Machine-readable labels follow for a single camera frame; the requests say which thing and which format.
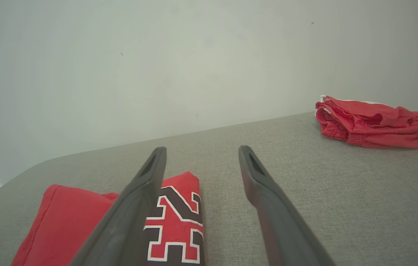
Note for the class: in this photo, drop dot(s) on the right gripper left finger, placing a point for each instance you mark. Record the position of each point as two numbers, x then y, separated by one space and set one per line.
123 229

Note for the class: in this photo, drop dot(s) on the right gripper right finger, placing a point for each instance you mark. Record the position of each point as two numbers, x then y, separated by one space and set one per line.
286 232

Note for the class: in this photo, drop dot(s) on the red number 23 basketball jersey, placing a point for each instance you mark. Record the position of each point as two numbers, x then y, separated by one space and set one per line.
64 221

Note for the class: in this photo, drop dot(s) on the red shorts with white waistband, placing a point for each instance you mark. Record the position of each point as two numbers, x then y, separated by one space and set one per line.
379 123

